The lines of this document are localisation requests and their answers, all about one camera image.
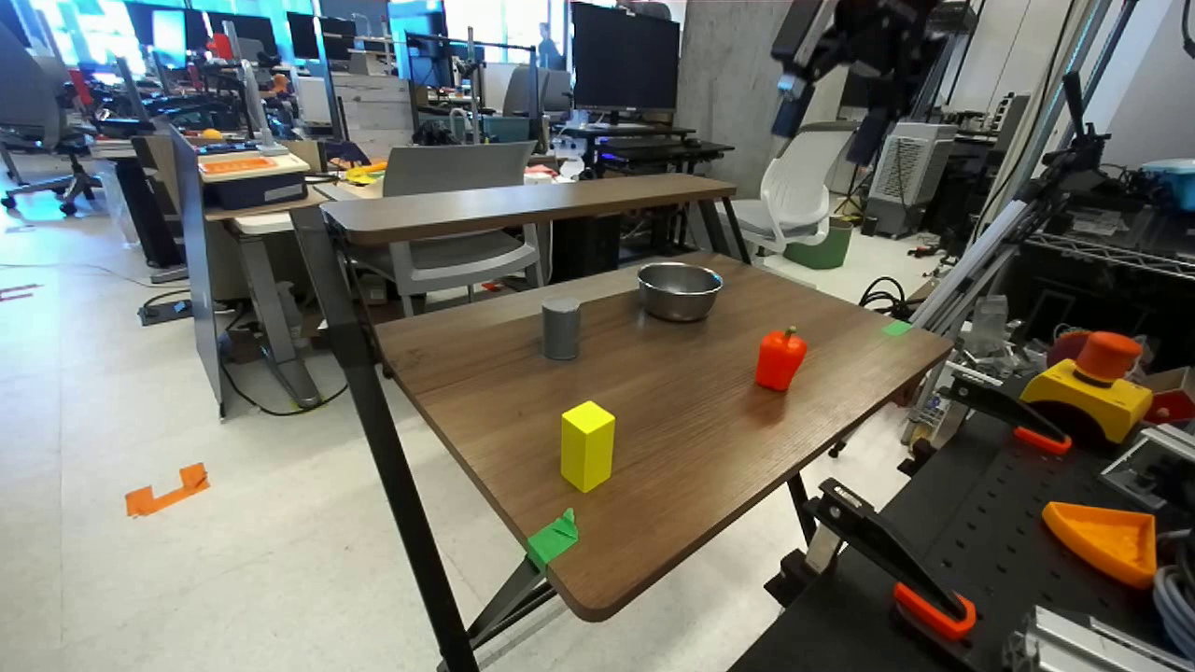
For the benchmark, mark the green corner tape marker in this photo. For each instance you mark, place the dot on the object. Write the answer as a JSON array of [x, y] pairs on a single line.
[[898, 329], [552, 538]]

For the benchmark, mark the black camera stand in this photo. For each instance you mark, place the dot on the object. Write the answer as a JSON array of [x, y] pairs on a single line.
[[1073, 139]]

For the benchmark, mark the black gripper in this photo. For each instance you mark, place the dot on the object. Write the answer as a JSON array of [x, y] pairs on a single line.
[[877, 119]]

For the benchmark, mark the yellow emergency stop button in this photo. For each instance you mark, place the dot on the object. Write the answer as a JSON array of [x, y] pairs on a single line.
[[1087, 390]]

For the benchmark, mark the black perforated board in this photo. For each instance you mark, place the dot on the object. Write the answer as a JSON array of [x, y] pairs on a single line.
[[982, 526]]

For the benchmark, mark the green bin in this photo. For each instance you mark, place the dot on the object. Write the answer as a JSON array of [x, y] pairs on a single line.
[[822, 249]]

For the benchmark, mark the long wooden desk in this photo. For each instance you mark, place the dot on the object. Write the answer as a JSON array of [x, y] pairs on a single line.
[[524, 202]]

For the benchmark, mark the white cabinet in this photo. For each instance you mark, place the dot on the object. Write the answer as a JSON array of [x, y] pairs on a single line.
[[370, 114]]

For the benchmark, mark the grey office chair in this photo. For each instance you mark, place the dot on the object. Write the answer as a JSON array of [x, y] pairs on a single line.
[[458, 187]]

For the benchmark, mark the large black orange clamp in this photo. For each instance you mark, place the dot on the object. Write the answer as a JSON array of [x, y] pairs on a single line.
[[890, 554]]

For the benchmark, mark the black computer monitor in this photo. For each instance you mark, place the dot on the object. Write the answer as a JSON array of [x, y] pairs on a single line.
[[626, 59]]

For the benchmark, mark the steel bowl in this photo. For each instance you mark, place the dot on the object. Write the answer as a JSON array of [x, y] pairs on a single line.
[[681, 292]]

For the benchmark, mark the grey cylinder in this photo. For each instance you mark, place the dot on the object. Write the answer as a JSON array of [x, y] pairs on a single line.
[[562, 329]]

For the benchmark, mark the orange floor bracket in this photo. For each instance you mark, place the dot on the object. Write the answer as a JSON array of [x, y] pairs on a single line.
[[165, 489]]

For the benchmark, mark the grey divider panel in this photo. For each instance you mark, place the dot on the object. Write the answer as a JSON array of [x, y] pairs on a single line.
[[198, 264]]

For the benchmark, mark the yellow rectangular block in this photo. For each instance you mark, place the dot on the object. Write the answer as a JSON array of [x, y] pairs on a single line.
[[588, 445]]

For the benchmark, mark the dark swivel chair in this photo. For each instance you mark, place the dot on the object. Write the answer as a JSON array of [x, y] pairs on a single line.
[[38, 114]]

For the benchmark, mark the aluminium extrusion bar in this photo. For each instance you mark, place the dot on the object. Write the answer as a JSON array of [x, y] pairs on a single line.
[[975, 264]]

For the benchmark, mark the dark wooden work table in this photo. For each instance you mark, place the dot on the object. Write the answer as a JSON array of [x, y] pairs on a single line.
[[695, 412]]

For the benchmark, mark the orange triangular plastic piece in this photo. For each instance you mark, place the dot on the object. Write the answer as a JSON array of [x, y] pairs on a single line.
[[1107, 538]]

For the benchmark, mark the small black orange clamp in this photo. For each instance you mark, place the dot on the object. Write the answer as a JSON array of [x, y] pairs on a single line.
[[1001, 409]]

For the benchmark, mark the black box with orange top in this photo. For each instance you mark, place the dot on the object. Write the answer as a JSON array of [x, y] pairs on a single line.
[[252, 177]]

